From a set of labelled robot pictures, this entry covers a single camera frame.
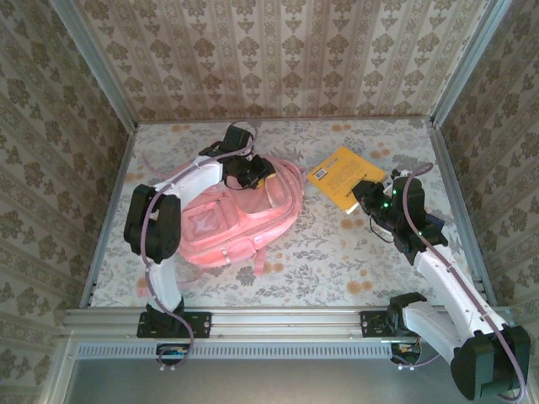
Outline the yellow paperback book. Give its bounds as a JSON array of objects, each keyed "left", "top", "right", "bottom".
[{"left": 306, "top": 146, "right": 389, "bottom": 216}]

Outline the pink student backpack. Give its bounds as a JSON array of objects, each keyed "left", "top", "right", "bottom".
[{"left": 136, "top": 151, "right": 307, "bottom": 298}]

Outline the floral table cover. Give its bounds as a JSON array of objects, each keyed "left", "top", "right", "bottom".
[{"left": 89, "top": 117, "right": 482, "bottom": 309}]

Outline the grey metal panel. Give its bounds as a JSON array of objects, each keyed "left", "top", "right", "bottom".
[{"left": 62, "top": 357, "right": 520, "bottom": 404}]

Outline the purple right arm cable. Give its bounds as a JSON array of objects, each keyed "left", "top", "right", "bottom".
[{"left": 398, "top": 162, "right": 530, "bottom": 401}]

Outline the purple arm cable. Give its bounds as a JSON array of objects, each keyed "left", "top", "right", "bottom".
[
  {"left": 398, "top": 162, "right": 530, "bottom": 401},
  {"left": 141, "top": 120, "right": 257, "bottom": 371}
]

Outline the aluminium table side rail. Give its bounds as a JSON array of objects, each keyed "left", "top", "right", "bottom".
[
  {"left": 428, "top": 117, "right": 494, "bottom": 306},
  {"left": 79, "top": 120, "right": 139, "bottom": 308}
]

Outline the black wire connector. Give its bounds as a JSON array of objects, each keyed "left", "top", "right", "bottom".
[
  {"left": 389, "top": 341, "right": 424, "bottom": 372},
  {"left": 156, "top": 343, "right": 191, "bottom": 374}
]

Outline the aluminium frame rail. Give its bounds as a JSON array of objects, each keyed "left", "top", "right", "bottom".
[{"left": 61, "top": 306, "right": 515, "bottom": 338}]

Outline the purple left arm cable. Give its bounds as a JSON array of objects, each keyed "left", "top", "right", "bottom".
[{"left": 141, "top": 120, "right": 257, "bottom": 371}]

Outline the aluminium corner post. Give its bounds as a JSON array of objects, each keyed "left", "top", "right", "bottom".
[
  {"left": 429, "top": 0, "right": 513, "bottom": 127},
  {"left": 46, "top": 0, "right": 140, "bottom": 130}
]

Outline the grey slotted cable duct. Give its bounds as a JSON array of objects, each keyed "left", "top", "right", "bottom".
[{"left": 75, "top": 341, "right": 399, "bottom": 359}]

